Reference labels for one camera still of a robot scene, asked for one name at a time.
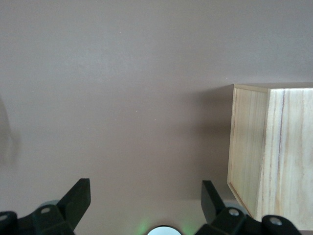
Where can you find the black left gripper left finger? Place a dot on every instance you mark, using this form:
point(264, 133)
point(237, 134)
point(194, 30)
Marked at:
point(73, 203)

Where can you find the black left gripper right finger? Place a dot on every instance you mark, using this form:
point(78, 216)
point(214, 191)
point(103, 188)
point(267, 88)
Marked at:
point(212, 205)

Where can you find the wooden drawer cabinet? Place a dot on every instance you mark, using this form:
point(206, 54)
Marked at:
point(288, 159)

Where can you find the brown table mat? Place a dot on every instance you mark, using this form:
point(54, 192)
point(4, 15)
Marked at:
point(122, 73)

